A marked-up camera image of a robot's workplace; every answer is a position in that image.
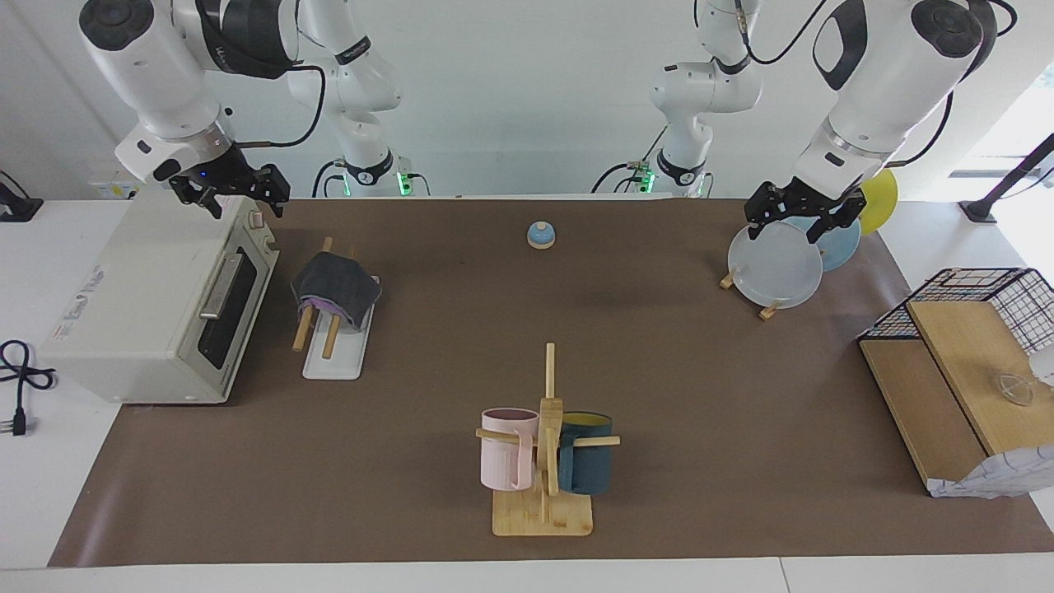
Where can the clear glass cup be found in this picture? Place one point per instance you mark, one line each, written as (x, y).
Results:
(1011, 389)

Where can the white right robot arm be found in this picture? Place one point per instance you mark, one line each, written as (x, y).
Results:
(156, 74)

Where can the wooden two-level shelf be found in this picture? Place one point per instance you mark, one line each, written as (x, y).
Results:
(955, 371)

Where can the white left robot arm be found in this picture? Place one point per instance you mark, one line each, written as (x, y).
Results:
(889, 74)

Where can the large brown table mat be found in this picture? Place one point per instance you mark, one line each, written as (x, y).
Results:
(659, 371)

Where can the wooden plate rack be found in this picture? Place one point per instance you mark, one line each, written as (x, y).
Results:
(770, 311)

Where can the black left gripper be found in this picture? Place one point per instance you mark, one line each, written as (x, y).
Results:
(823, 202)

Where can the black camera stand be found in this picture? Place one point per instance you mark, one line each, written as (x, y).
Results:
(980, 210)
(20, 210)

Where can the dark teal mug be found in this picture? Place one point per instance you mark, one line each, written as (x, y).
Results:
(586, 465)

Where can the white towel rack wooden bars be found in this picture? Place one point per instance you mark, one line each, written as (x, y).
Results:
(333, 362)

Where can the yellow plate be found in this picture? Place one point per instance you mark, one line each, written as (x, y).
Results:
(883, 202)

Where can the white power strip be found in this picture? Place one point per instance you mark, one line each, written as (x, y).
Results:
(111, 189)

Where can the beige toaster oven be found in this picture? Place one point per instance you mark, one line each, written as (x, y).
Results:
(132, 313)

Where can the purple and grey towel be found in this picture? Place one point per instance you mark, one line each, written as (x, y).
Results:
(333, 284)

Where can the light blue plate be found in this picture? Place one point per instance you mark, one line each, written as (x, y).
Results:
(840, 247)

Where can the wooden mug tree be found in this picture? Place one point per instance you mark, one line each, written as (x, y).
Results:
(543, 515)

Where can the marble pattern paper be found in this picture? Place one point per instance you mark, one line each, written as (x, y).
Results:
(996, 478)

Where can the pink ribbed mug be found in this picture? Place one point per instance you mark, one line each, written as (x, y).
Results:
(502, 461)

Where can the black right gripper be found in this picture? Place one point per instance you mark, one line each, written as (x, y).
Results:
(218, 177)

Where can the grey plate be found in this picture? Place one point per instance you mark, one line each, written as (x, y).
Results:
(774, 268)

